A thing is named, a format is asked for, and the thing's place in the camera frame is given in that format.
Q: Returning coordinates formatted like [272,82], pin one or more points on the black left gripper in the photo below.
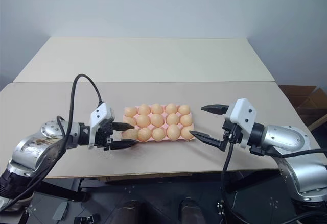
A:
[104,135]

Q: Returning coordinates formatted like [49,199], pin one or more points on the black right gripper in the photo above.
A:
[230,133]

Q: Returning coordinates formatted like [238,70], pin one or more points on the tan egg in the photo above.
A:
[157,120]
[128,120]
[130,134]
[171,108]
[130,111]
[157,108]
[144,109]
[172,119]
[173,131]
[184,109]
[187,133]
[158,134]
[186,119]
[143,120]
[144,134]

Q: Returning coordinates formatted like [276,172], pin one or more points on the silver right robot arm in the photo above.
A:
[288,137]

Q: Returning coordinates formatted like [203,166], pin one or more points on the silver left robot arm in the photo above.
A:
[30,147]

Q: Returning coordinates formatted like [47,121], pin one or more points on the pink egg tray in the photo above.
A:
[165,139]

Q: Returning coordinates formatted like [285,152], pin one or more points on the dark rounded shape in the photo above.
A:
[191,210]
[130,211]

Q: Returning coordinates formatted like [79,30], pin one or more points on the brown cardboard box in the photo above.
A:
[301,96]

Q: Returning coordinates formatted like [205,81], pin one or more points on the grey wedge plate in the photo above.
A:
[60,210]

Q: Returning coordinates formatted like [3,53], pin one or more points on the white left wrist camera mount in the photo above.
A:
[98,114]

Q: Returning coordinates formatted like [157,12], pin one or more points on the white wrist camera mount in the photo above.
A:
[98,114]
[244,114]

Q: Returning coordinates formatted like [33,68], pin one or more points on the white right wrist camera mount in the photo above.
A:
[244,114]

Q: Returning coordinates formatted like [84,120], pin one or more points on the black table frame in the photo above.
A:
[64,191]

